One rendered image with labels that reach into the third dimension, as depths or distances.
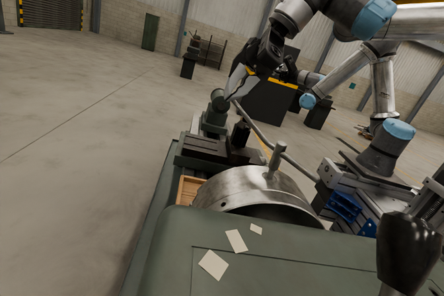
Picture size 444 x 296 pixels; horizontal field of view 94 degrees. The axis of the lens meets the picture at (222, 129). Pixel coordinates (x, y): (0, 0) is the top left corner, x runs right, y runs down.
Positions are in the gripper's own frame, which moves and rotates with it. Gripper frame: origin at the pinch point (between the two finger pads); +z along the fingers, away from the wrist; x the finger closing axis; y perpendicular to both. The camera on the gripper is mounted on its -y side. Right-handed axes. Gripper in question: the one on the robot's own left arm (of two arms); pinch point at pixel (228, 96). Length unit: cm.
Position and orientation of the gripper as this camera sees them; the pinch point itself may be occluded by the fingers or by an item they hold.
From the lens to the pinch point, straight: 49.3
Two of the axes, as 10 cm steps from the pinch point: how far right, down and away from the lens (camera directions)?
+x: -7.8, -5.5, -2.9
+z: -6.2, 7.4, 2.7
